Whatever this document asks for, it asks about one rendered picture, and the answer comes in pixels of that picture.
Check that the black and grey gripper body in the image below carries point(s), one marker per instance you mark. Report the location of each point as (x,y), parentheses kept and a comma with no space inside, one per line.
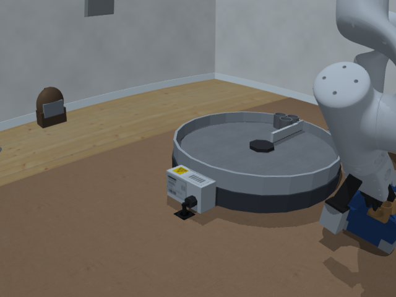
(375,183)

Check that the bronze bushing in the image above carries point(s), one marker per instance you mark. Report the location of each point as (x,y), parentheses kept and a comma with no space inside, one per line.
(393,212)
(386,207)
(378,214)

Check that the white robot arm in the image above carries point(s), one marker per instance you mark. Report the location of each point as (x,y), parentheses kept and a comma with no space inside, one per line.
(360,117)

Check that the grey cylinder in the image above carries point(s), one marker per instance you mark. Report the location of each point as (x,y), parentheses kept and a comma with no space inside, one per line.
(294,117)
(276,119)
(284,122)

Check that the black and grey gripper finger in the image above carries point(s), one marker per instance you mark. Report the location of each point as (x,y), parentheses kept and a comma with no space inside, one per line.
(367,198)
(391,197)

